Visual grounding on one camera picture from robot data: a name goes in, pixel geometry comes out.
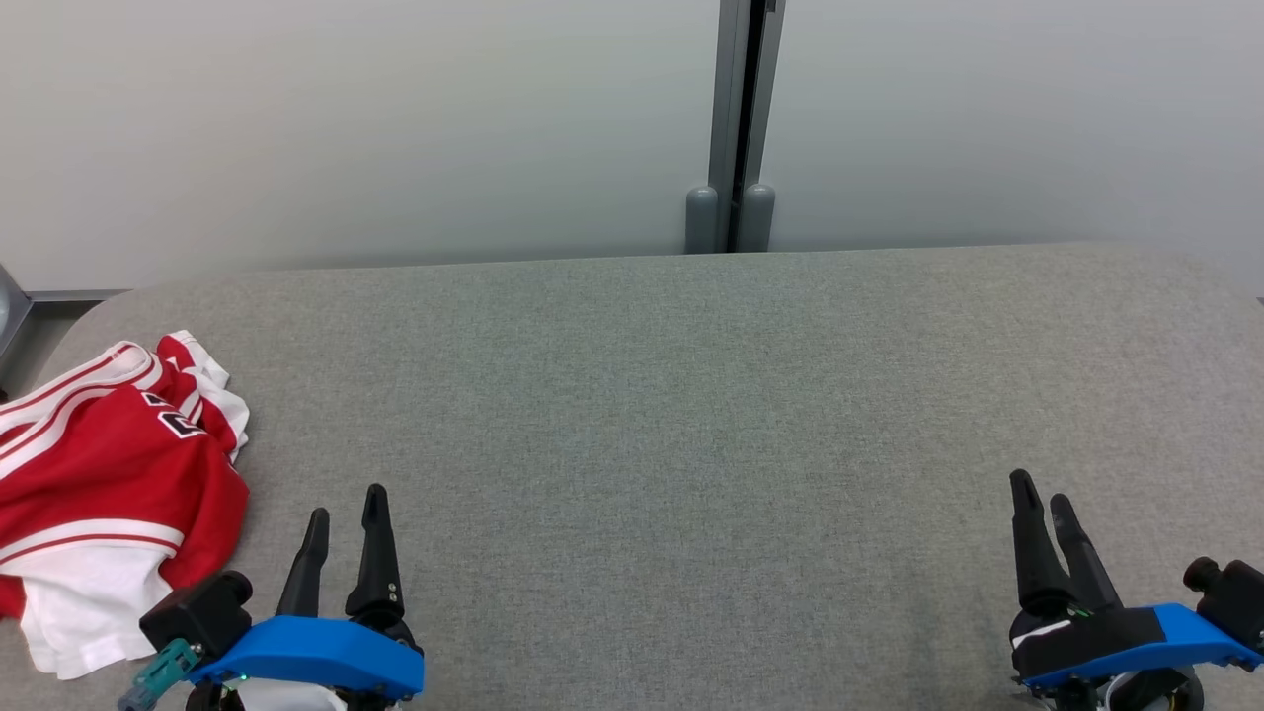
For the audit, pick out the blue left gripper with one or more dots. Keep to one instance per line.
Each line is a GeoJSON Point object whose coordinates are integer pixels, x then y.
{"type": "Point", "coordinates": [316, 652]}

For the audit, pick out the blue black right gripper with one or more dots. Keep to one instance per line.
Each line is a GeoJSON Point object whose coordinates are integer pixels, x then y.
{"type": "Point", "coordinates": [1106, 642]}

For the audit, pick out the red shorts with white hem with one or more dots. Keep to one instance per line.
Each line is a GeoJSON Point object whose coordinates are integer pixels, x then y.
{"type": "Point", "coordinates": [202, 380]}

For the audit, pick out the red jersey with white sleeves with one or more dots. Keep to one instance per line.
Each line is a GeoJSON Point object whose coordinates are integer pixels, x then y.
{"type": "Point", "coordinates": [99, 474]}

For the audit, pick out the grey metal cart leg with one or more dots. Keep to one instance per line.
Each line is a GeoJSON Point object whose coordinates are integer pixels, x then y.
{"type": "Point", "coordinates": [10, 311]}

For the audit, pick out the grey cylindrical door stop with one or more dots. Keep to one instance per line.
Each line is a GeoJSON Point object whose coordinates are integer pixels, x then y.
{"type": "Point", "coordinates": [758, 219]}
{"type": "Point", "coordinates": [701, 222]}

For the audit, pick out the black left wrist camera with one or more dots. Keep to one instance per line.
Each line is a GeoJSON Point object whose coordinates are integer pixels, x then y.
{"type": "Point", "coordinates": [197, 612]}

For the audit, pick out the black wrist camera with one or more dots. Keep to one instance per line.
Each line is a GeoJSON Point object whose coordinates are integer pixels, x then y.
{"type": "Point", "coordinates": [197, 612]}
{"type": "Point", "coordinates": [1234, 597]}

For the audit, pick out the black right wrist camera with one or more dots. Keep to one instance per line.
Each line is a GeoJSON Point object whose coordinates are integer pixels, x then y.
{"type": "Point", "coordinates": [1234, 597]}

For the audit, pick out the teal left camera connector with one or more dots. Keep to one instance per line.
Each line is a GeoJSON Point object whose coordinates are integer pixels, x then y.
{"type": "Point", "coordinates": [163, 676]}

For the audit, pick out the grey door frame post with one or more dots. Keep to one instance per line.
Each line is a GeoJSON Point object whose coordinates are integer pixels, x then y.
{"type": "Point", "coordinates": [739, 99]}

